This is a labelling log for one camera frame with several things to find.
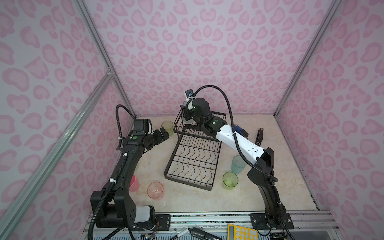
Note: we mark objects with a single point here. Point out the black wire dish rack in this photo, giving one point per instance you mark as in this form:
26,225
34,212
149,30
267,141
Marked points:
195,158

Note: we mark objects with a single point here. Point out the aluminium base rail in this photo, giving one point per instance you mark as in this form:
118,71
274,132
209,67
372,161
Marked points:
307,224

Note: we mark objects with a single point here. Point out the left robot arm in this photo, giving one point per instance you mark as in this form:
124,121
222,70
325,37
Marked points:
112,206

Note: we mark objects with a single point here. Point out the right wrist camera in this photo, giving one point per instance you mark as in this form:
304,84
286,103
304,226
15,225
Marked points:
189,94

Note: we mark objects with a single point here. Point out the solid pink plastic cup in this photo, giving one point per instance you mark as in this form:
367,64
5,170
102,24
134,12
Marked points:
134,184

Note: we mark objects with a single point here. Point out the blue stapler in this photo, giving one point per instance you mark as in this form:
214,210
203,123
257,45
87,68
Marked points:
241,131

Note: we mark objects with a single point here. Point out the yellow calculator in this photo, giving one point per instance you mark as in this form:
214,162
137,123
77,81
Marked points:
241,233

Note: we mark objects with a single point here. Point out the pink transparent cup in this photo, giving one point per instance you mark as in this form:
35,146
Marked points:
155,190

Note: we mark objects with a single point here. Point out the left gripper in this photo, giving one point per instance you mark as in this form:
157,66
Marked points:
159,138

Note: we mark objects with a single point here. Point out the bright green transparent cup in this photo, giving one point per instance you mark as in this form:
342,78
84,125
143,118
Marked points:
230,180

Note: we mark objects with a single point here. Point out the teal cup near right arm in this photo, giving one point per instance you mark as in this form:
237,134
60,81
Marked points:
238,164

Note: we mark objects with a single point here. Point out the black marker pen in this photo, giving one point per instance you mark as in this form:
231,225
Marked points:
196,233

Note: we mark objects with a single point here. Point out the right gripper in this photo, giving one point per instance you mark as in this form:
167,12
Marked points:
186,112

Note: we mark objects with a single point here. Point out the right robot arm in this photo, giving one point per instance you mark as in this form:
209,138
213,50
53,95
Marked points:
260,160

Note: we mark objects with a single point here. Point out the light green transparent cup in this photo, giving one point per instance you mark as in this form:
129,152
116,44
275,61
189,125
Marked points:
169,127

